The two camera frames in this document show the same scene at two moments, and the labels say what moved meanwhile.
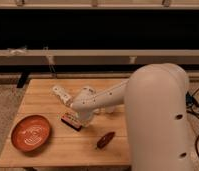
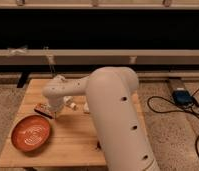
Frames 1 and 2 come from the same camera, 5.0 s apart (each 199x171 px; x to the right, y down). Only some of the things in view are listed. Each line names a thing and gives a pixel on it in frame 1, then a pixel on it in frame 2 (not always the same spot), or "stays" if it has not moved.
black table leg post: (22, 79) stays
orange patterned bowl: (30, 132) stays
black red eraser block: (71, 122) -> (44, 109)
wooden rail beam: (98, 56) stays
